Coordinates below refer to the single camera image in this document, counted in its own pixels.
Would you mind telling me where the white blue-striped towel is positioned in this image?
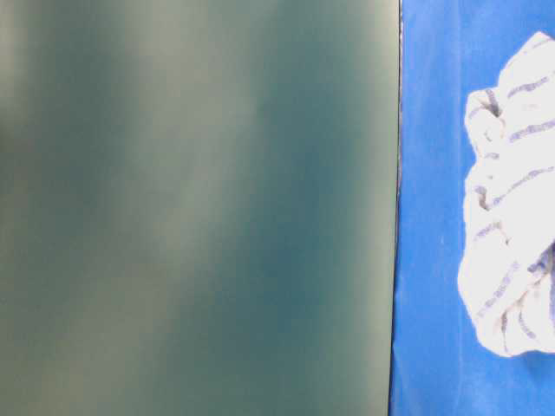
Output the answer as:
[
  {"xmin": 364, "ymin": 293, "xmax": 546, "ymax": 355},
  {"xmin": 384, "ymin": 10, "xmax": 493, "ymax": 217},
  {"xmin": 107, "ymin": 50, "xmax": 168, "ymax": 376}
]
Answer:
[{"xmin": 458, "ymin": 32, "xmax": 554, "ymax": 357}]

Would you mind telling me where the blue table cloth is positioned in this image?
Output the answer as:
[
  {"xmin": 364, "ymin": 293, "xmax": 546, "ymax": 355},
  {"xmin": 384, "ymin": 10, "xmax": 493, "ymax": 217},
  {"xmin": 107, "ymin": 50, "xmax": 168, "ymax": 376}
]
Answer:
[{"xmin": 389, "ymin": 1, "xmax": 554, "ymax": 415}]

